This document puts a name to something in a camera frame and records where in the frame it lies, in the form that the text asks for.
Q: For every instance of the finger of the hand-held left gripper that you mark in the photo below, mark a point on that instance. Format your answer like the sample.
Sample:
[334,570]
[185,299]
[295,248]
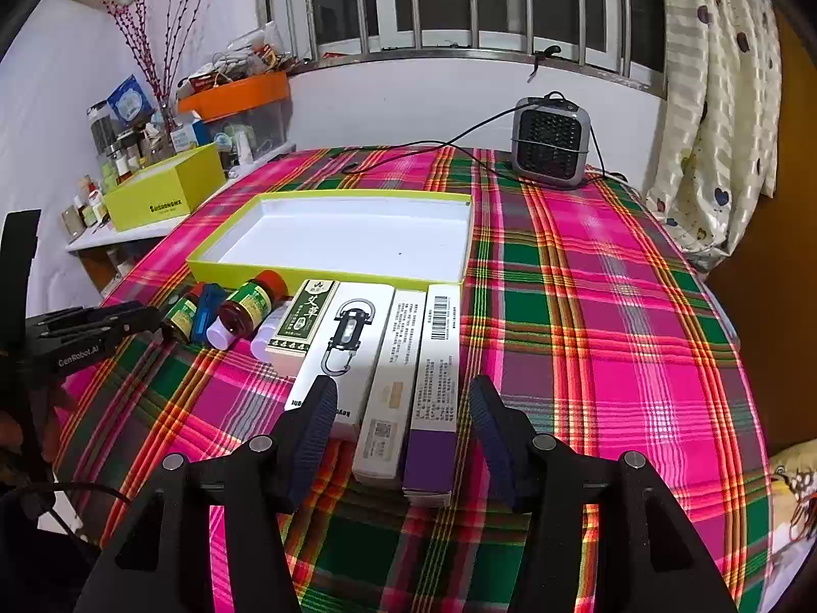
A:
[127,331]
[96,316]

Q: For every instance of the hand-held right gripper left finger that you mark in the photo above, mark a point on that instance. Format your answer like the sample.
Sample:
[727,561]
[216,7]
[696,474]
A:
[316,434]

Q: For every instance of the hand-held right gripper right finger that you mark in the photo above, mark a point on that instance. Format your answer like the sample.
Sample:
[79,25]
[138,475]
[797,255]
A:
[494,447]

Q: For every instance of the brown bottle orange cap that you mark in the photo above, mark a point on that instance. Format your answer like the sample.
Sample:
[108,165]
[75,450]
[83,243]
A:
[182,316]
[246,303]

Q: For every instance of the purple and white box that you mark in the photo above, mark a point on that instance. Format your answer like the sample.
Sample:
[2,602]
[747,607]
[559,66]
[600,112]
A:
[434,396]

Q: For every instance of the small blue box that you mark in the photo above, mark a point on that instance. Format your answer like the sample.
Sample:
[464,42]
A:
[207,316]

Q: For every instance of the slim white box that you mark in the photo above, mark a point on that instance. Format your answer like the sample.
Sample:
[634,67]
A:
[389,396]

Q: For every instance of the white bottle purple cap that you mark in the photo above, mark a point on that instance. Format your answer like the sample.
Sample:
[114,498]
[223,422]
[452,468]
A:
[268,335]
[221,336]

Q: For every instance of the green and white box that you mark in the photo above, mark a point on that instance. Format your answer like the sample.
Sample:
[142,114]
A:
[303,319]

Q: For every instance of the yellow-green tray box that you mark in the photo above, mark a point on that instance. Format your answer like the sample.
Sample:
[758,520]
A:
[351,230]

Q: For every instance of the pink plaid desktop cloth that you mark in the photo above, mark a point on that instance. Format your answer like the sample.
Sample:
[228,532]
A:
[606,332]

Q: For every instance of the grey desktop heater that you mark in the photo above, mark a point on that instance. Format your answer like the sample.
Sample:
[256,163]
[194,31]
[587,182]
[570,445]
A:
[550,140]

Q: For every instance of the person's left hand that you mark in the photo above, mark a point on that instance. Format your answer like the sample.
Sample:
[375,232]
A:
[9,431]

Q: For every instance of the white side shelf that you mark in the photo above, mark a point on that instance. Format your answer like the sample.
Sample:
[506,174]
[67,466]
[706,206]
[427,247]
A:
[96,239]

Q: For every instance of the closed yellow-green box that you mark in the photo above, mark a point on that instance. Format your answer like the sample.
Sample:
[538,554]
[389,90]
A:
[166,188]

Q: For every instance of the row of small bottles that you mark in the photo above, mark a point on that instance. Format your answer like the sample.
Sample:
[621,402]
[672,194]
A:
[121,153]

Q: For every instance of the white blue carton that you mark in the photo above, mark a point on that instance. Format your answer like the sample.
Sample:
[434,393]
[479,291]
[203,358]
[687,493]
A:
[188,135]

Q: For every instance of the blue printed box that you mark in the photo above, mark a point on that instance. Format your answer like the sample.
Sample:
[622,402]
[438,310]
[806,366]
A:
[131,102]

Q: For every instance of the clear bin orange lid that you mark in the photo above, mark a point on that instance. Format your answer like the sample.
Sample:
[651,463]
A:
[236,99]

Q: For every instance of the dried red branches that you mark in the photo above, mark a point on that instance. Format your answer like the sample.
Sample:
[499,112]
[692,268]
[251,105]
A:
[148,45]

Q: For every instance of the pile of small clutter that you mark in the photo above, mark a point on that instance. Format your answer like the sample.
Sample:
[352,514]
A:
[242,57]

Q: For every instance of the yellow printed pillow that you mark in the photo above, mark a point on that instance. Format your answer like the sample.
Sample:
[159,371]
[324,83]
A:
[794,511]

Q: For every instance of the brown wooden wardrobe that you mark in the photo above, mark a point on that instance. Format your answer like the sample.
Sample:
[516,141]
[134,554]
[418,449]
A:
[794,332]

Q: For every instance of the cream dotted curtain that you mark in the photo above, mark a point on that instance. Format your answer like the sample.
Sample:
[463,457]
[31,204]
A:
[708,108]

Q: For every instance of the metal window grille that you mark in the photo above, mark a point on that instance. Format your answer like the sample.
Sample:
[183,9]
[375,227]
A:
[447,0]

